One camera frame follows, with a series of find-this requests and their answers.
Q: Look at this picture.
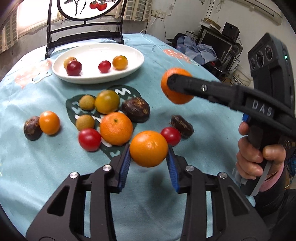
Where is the orange mandarin aloft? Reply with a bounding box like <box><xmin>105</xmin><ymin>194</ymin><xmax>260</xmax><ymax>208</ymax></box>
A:
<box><xmin>161</xmin><ymin>67</ymin><xmax>194</xmax><ymax>104</ymax></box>

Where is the small orange tomato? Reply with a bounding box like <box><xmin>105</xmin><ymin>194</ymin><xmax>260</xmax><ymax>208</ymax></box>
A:
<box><xmin>39</xmin><ymin>111</ymin><xmax>60</xmax><ymax>135</ymax></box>

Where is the red cherry tomato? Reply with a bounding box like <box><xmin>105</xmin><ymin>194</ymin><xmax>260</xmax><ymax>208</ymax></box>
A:
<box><xmin>98</xmin><ymin>60</ymin><xmax>111</xmax><ymax>73</ymax></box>
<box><xmin>161</xmin><ymin>126</ymin><xmax>181</xmax><ymax>146</ymax></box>
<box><xmin>78</xmin><ymin>128</ymin><xmax>101</xmax><ymax>152</ymax></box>

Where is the right hand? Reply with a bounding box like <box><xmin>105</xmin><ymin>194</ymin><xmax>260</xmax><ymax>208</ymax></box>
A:
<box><xmin>236</xmin><ymin>122</ymin><xmax>286</xmax><ymax>181</ymax></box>

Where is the black monitor on shelf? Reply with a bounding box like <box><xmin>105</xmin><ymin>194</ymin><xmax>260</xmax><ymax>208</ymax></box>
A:
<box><xmin>199</xmin><ymin>30</ymin><xmax>232</xmax><ymax>62</ymax></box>

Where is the black speaker box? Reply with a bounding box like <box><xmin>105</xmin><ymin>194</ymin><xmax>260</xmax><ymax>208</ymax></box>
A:
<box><xmin>222</xmin><ymin>22</ymin><xmax>240</xmax><ymax>42</ymax></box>

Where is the blue crumpled cloth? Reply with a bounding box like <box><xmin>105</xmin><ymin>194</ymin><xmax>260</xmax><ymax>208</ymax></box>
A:
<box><xmin>176</xmin><ymin>36</ymin><xmax>218</xmax><ymax>65</ymax></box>

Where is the light blue printed tablecloth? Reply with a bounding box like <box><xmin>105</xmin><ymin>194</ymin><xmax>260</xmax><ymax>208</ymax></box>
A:
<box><xmin>1</xmin><ymin>34</ymin><xmax>242</xmax><ymax>234</ymax></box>

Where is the tan longan fruit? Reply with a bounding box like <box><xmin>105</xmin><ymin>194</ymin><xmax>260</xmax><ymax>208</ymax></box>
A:
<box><xmin>75</xmin><ymin>114</ymin><xmax>95</xmax><ymax>131</ymax></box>
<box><xmin>79</xmin><ymin>95</ymin><xmax>95</xmax><ymax>111</ymax></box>

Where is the large orange mandarin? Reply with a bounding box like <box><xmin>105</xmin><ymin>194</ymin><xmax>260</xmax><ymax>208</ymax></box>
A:
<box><xmin>100</xmin><ymin>112</ymin><xmax>133</xmax><ymax>146</ymax></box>

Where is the green-yellow tomato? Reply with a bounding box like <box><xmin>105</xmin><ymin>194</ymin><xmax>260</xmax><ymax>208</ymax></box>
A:
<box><xmin>94</xmin><ymin>90</ymin><xmax>120</xmax><ymax>114</ymax></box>

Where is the large dark water chestnut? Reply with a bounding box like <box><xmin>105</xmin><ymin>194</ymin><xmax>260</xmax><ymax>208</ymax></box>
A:
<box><xmin>121</xmin><ymin>97</ymin><xmax>150</xmax><ymax>123</ymax></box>

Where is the dark red plum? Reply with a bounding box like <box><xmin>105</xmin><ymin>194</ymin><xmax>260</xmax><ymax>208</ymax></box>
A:
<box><xmin>66</xmin><ymin>60</ymin><xmax>82</xmax><ymax>76</ymax></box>

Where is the orange-yellow tomato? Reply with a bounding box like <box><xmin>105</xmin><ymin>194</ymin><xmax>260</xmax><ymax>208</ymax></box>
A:
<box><xmin>112</xmin><ymin>55</ymin><xmax>128</xmax><ymax>70</ymax></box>

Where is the yellow spotted small fruit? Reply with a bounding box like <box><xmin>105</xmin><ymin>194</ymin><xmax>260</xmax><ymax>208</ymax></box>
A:
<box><xmin>63</xmin><ymin>57</ymin><xmax>77</xmax><ymax>69</ymax></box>

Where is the checked curtain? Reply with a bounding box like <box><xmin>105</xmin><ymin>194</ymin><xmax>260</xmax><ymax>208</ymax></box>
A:
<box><xmin>123</xmin><ymin>0</ymin><xmax>153</xmax><ymax>22</ymax></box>

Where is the white oval plate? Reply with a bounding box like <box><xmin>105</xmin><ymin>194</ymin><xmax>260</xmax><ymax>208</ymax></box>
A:
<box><xmin>52</xmin><ymin>43</ymin><xmax>144</xmax><ymax>84</ymax></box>

